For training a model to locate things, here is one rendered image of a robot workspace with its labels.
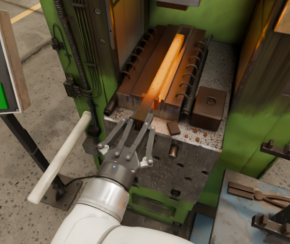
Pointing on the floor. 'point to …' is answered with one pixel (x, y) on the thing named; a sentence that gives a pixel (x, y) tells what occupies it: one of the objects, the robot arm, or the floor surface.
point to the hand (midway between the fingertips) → (144, 113)
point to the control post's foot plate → (69, 192)
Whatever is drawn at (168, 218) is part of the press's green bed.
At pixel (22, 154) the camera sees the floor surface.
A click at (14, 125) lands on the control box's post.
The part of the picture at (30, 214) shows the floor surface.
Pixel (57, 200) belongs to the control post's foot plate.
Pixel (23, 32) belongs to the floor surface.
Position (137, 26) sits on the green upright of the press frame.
